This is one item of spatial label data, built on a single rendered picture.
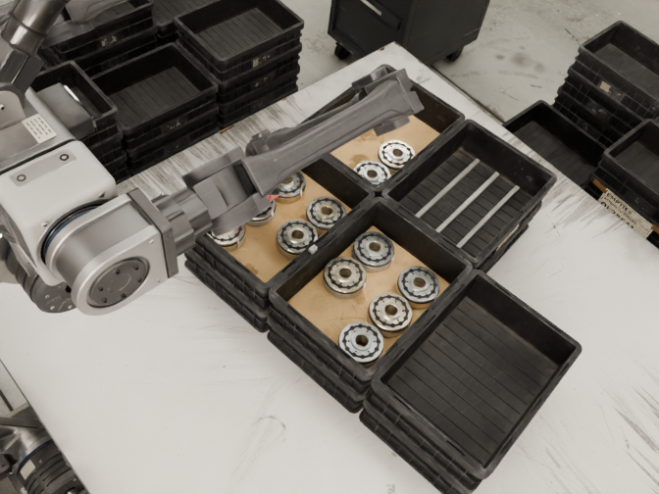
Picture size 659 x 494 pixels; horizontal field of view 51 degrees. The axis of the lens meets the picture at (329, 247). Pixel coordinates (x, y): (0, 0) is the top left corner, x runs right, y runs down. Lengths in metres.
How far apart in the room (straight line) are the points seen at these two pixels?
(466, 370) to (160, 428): 0.71
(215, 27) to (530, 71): 1.68
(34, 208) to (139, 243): 0.14
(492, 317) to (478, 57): 2.21
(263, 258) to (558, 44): 2.64
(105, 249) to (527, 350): 1.09
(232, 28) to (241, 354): 1.51
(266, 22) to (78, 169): 1.99
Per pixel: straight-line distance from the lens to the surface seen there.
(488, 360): 1.65
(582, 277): 2.04
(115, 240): 0.91
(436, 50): 3.35
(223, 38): 2.79
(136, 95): 2.73
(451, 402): 1.58
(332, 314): 1.62
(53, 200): 0.94
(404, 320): 1.61
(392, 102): 1.15
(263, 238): 1.72
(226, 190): 1.00
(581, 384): 1.87
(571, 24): 4.17
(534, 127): 3.03
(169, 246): 0.94
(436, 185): 1.91
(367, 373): 1.45
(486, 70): 3.66
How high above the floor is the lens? 2.24
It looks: 55 degrees down
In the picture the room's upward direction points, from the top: 11 degrees clockwise
